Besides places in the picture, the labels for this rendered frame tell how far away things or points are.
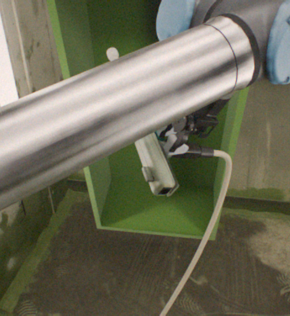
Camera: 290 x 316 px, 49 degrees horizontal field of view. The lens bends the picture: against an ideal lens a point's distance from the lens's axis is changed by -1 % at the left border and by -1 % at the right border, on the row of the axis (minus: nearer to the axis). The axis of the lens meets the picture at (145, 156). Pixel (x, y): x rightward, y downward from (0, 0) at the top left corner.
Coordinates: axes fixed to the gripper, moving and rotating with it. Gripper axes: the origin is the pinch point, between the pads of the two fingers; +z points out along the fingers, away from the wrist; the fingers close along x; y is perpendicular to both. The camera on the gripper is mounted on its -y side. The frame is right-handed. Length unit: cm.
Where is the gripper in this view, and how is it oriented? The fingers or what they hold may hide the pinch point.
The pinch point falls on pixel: (157, 149)
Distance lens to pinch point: 75.7
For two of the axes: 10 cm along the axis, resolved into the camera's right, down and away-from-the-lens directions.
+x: -3.0, -7.8, 5.5
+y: 8.6, 0.4, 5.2
